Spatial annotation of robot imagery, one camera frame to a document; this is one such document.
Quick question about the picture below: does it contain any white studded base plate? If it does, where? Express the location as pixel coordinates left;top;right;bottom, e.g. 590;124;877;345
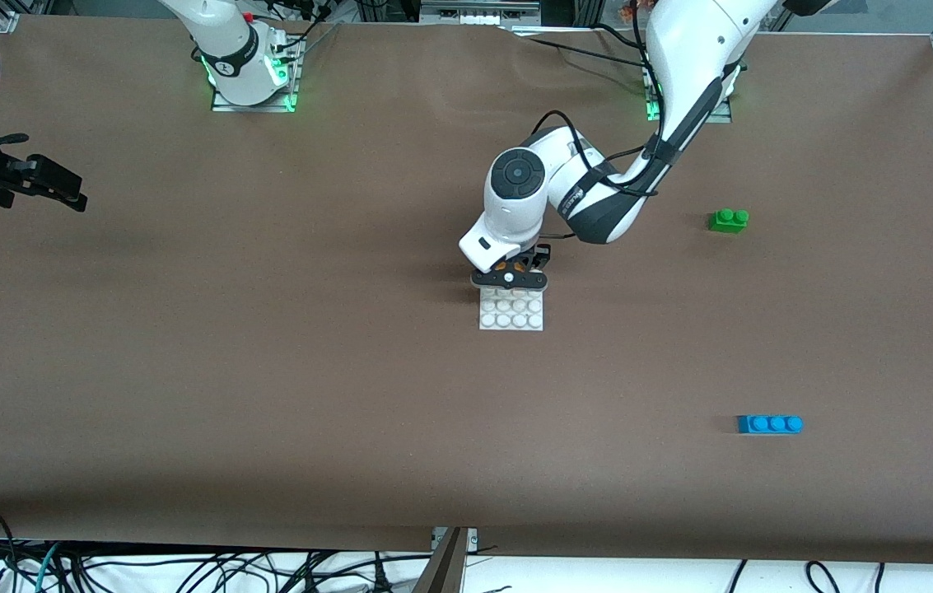
478;280;545;332

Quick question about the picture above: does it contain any blue three-stud block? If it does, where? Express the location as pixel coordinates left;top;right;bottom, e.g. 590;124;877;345
736;413;805;435

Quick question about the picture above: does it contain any brown table cover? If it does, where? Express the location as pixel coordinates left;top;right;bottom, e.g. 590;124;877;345
0;15;933;567

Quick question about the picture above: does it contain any white power strip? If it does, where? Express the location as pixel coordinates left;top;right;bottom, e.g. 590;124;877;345
419;0;543;26

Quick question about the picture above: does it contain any grey metal beam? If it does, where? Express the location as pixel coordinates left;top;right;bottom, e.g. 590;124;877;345
410;529;469;593

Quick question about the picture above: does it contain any black base cable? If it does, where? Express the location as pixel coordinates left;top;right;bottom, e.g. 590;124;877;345
264;0;343;58
525;36;652;65
594;23;650;50

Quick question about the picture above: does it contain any silver metal bracket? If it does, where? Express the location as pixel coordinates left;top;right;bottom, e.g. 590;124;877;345
432;527;479;551

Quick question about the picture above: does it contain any teal floor cable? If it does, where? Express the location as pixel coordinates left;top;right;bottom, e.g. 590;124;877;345
9;541;63;593

